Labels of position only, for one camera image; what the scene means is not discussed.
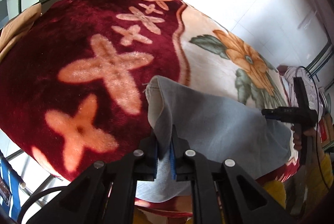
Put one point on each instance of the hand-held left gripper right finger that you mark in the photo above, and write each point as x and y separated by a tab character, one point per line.
182	161

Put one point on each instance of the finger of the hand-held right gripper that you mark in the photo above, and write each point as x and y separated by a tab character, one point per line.
276	113

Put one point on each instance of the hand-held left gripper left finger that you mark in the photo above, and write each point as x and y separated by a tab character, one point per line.
146	161

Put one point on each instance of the grey pants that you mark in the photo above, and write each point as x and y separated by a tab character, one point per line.
208	122

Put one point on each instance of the person's right hand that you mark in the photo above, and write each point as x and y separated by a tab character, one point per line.
297	141

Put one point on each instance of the red box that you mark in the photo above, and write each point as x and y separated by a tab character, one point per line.
326	130

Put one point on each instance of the pink crumpled garment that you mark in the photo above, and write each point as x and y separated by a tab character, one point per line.
289	74

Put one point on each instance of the red floral plush blanket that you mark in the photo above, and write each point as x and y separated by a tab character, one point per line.
65	57

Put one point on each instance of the blue plastic stool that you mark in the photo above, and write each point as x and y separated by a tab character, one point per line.
14	182

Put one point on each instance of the dark metal bed frame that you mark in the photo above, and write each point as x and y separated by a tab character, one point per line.
321	59

